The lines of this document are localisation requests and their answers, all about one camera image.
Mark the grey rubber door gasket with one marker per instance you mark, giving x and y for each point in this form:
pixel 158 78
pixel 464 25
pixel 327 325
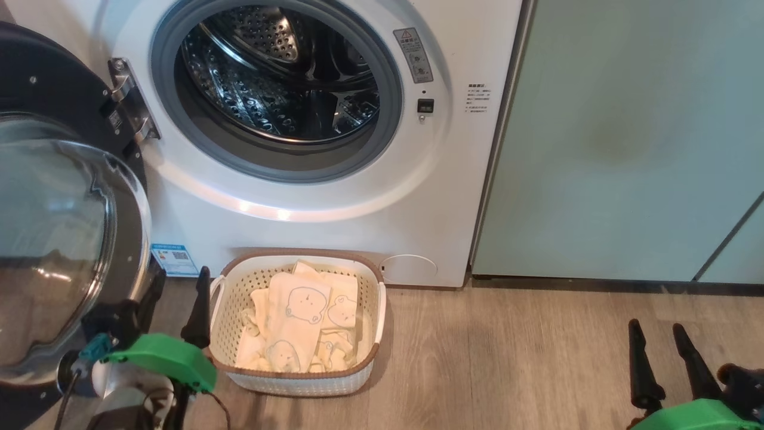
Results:
pixel 391 119

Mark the blue energy label sticker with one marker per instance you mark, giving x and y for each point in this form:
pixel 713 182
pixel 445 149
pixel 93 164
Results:
pixel 175 260

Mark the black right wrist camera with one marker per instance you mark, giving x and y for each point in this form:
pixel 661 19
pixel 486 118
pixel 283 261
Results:
pixel 743 385

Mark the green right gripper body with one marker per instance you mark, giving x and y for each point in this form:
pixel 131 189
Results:
pixel 704 418

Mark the white front-load washing machine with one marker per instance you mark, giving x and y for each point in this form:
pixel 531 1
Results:
pixel 358 203

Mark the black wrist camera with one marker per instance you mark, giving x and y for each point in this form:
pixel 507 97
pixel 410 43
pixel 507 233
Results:
pixel 110 319
pixel 743 385

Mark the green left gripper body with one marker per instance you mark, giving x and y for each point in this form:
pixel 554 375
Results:
pixel 167 358

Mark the black door latch socket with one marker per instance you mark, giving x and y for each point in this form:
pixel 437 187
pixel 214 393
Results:
pixel 425 106

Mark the cream bear-print long garment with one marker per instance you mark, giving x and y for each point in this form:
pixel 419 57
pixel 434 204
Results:
pixel 298 322

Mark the grey warning sticker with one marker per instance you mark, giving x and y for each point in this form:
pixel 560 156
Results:
pixel 413 55

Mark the metal door hinge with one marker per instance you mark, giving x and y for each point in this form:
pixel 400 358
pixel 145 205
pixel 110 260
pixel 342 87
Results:
pixel 132 98

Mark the teal cabinet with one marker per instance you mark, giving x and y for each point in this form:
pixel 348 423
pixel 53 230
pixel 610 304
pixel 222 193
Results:
pixel 597 149

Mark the printed text label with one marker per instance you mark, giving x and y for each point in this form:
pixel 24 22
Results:
pixel 477 98

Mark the black round washer door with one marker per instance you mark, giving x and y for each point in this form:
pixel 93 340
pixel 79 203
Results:
pixel 54 239

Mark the white perforated laundry basket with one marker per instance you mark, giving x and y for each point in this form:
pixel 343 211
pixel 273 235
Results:
pixel 370 334

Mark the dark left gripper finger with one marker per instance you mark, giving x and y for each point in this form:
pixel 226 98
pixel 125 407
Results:
pixel 200 316

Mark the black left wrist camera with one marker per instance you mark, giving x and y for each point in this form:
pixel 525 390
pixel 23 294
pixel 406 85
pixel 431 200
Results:
pixel 110 319

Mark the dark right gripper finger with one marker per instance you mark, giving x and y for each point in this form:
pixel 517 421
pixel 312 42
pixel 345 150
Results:
pixel 698 373
pixel 644 376

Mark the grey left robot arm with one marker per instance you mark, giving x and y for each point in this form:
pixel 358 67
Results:
pixel 131 400

